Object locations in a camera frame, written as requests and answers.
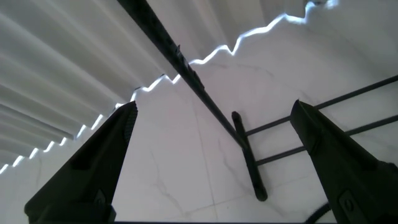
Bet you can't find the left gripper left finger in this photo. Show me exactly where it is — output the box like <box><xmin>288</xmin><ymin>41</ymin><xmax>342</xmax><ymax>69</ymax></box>
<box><xmin>24</xmin><ymin>100</ymin><xmax>139</xmax><ymax>223</ymax></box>

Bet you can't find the black clothes rack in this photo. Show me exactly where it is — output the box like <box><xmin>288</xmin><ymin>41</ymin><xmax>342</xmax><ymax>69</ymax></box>
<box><xmin>116</xmin><ymin>0</ymin><xmax>398</xmax><ymax>202</ymax></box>

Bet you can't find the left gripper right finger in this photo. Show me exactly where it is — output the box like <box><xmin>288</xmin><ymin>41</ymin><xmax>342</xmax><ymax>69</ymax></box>
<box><xmin>289</xmin><ymin>99</ymin><xmax>398</xmax><ymax>224</ymax></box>

